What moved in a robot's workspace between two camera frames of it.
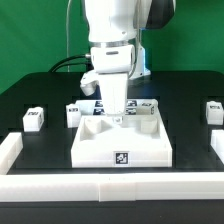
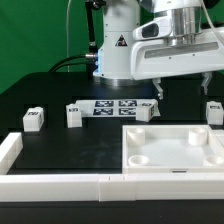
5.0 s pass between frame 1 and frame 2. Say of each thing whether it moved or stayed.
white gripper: moved
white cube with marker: stayed
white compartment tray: moved
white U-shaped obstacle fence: stayed
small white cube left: stayed
